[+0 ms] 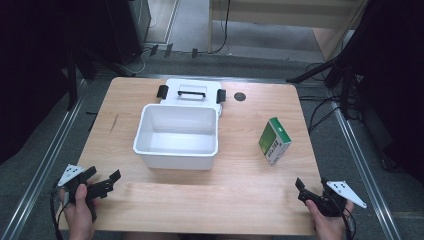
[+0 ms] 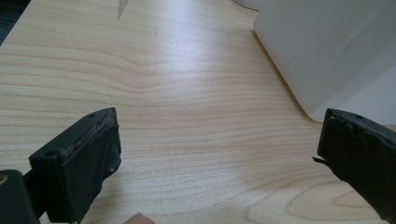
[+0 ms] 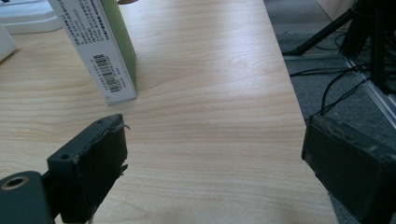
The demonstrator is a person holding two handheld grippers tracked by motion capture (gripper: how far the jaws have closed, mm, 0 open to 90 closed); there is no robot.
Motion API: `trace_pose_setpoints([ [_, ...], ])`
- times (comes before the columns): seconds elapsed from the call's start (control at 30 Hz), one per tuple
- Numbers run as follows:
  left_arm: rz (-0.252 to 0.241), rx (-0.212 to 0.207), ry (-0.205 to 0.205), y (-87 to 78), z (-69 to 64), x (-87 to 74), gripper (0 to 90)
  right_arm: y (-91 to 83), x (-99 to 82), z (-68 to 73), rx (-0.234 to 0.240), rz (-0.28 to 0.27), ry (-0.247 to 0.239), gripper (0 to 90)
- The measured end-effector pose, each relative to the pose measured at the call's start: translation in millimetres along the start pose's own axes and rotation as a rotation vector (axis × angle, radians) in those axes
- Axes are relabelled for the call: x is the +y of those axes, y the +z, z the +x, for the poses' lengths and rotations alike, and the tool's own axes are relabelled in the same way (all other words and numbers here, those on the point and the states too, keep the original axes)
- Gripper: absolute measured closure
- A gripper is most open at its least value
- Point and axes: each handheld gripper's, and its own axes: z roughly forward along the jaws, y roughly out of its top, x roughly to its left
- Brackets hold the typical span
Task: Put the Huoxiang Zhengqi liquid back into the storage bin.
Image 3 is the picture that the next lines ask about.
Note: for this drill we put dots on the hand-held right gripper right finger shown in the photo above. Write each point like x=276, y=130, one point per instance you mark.
x=351, y=168

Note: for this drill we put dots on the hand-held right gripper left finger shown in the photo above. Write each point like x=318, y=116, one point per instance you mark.
x=90, y=168

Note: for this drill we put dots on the green and white carton box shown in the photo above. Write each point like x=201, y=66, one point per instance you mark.
x=102, y=46

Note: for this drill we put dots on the black tripod stand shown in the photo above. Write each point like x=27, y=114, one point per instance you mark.
x=351, y=28

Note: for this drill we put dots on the white plastic tray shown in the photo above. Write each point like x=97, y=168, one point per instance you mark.
x=28, y=15

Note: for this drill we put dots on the metal floor rail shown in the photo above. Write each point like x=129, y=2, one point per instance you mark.
x=373, y=90

